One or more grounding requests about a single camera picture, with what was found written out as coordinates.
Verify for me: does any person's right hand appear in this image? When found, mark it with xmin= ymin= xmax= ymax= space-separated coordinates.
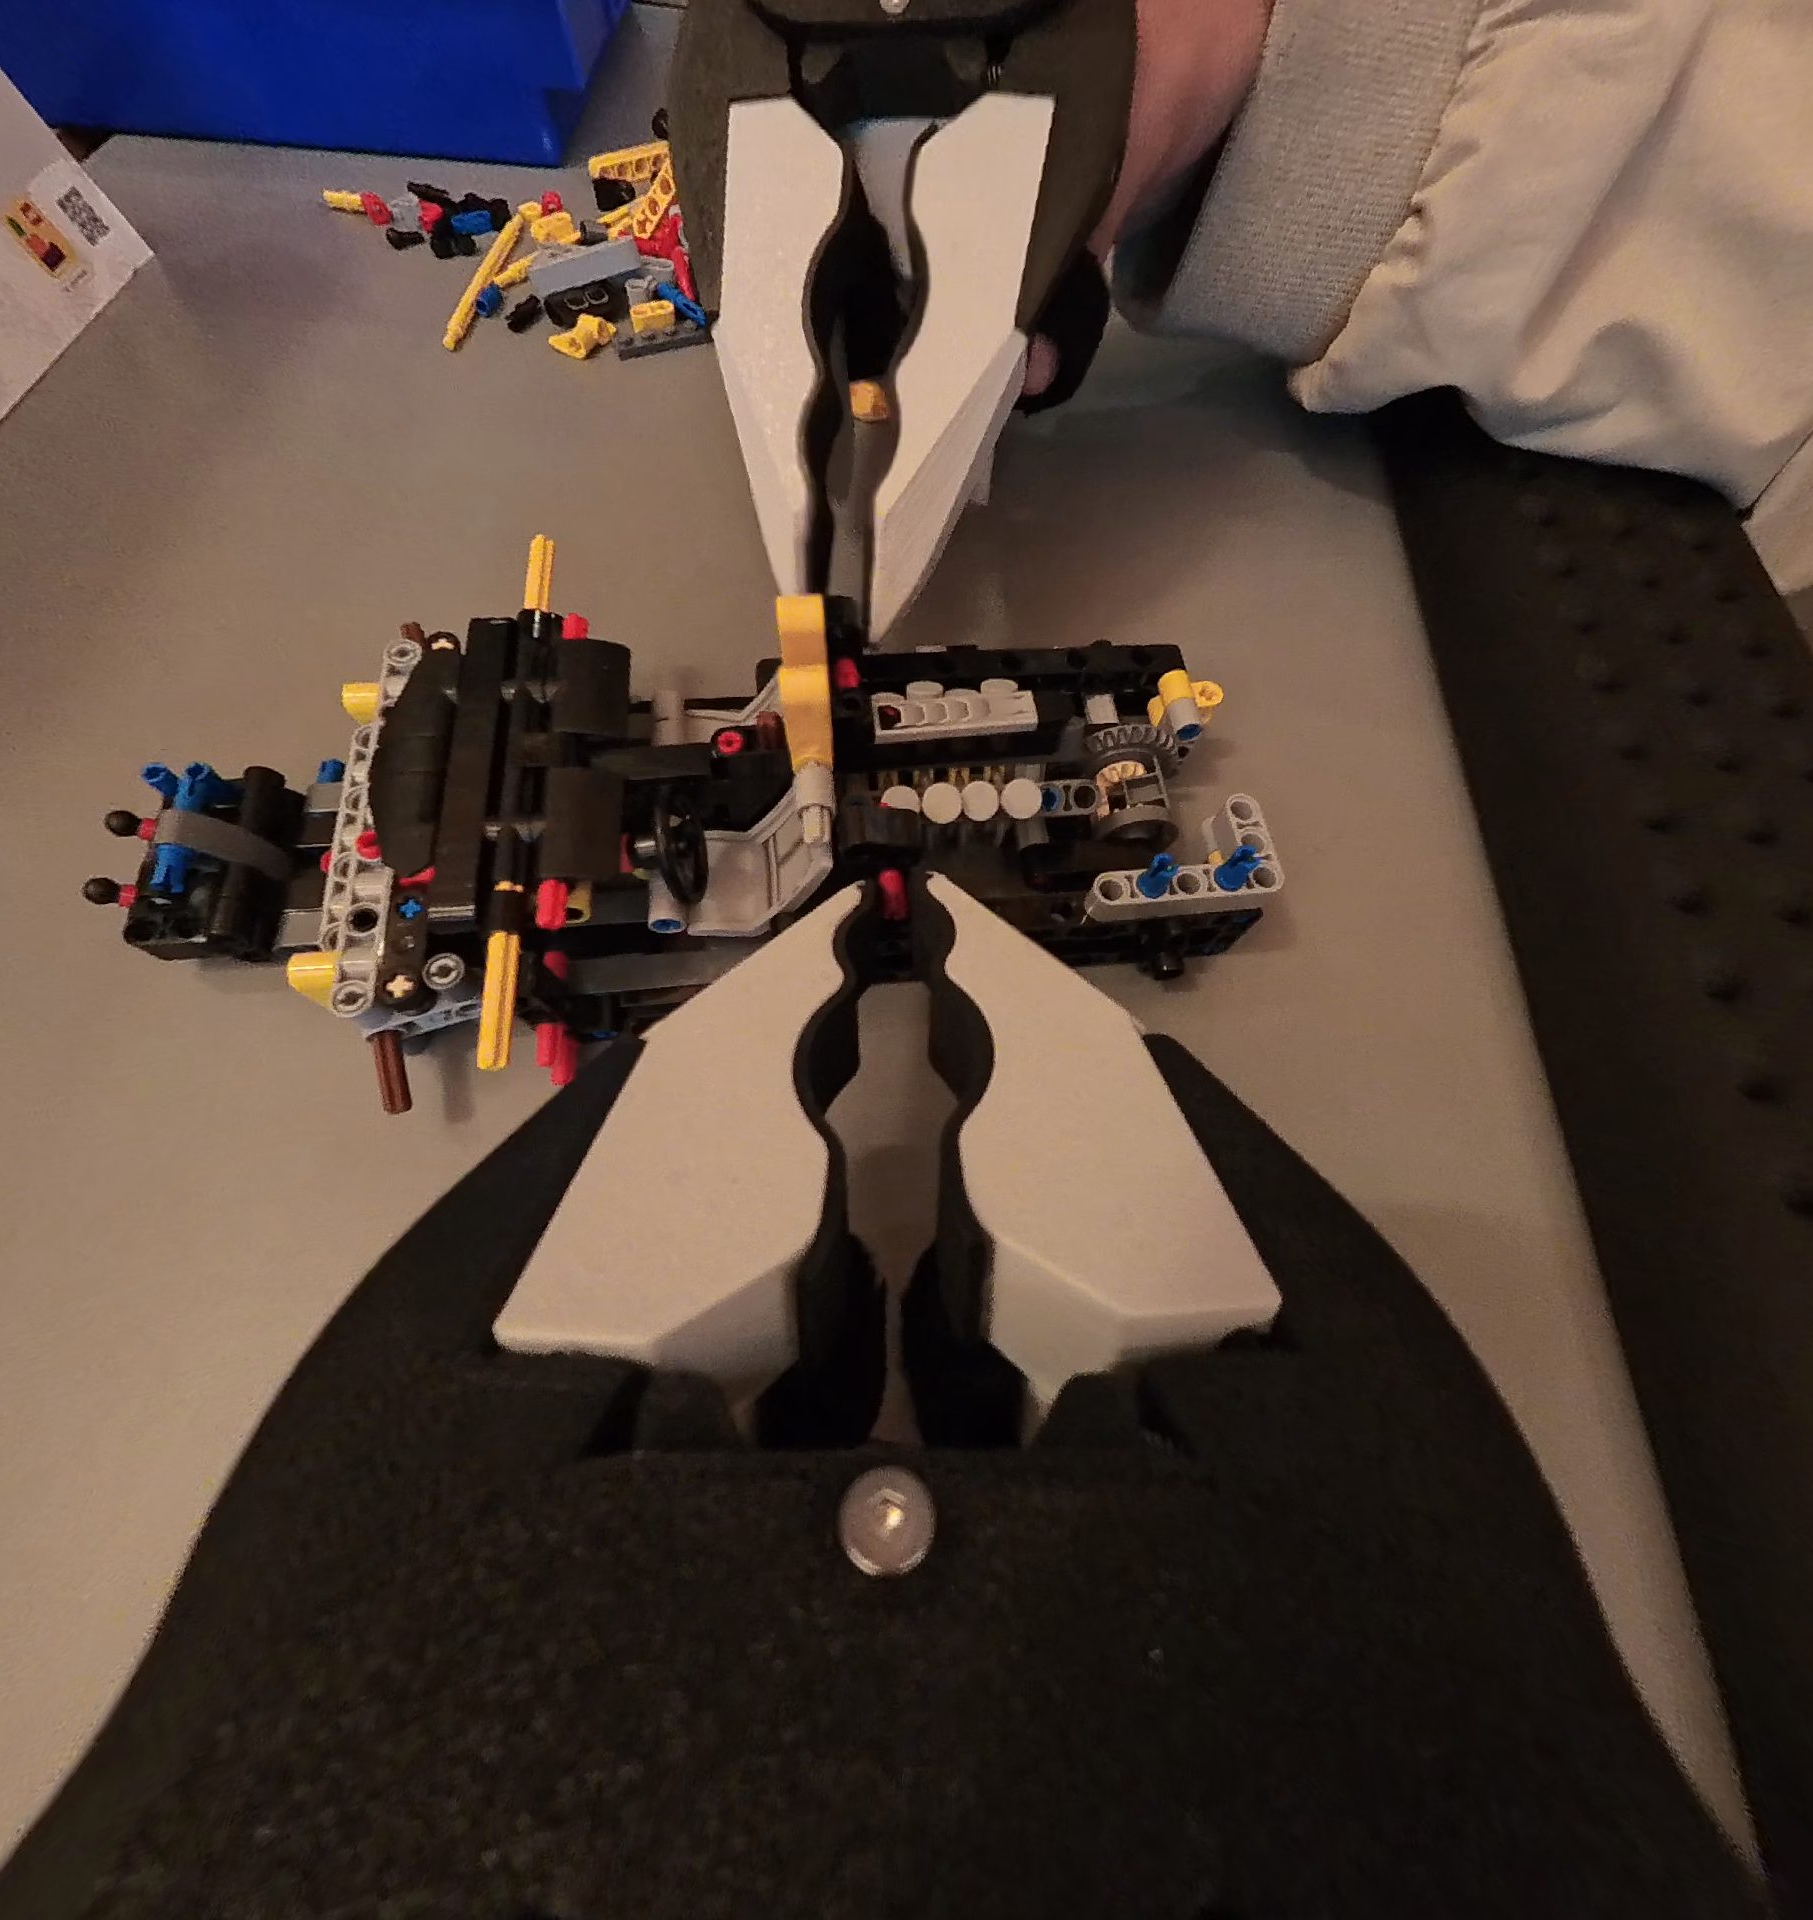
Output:
xmin=1089 ymin=0 xmax=1277 ymax=312

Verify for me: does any blue plastic bin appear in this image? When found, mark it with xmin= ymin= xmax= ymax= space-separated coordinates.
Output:
xmin=0 ymin=0 xmax=634 ymax=170

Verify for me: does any person's right forearm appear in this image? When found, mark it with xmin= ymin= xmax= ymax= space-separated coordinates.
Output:
xmin=1131 ymin=0 xmax=1813 ymax=519

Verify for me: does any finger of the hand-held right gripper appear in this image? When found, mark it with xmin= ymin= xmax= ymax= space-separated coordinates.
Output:
xmin=851 ymin=89 xmax=1061 ymax=643
xmin=712 ymin=94 xmax=851 ymax=600

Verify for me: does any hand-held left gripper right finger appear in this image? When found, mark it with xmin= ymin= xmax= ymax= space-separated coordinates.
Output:
xmin=900 ymin=870 xmax=1285 ymax=1450

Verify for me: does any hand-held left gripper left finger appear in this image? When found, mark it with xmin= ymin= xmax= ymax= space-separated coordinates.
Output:
xmin=491 ymin=882 xmax=895 ymax=1450

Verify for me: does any grey desk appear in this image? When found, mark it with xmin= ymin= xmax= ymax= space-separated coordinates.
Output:
xmin=0 ymin=0 xmax=1747 ymax=1892

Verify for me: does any pile of toy building pieces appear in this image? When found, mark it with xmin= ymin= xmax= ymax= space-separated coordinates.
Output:
xmin=321 ymin=135 xmax=728 ymax=360

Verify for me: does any black toy car chassis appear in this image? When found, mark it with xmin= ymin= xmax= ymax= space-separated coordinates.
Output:
xmin=81 ymin=534 xmax=1285 ymax=1119

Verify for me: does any instruction booklet yellow car cover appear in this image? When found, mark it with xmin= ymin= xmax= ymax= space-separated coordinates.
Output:
xmin=0 ymin=14 xmax=159 ymax=481

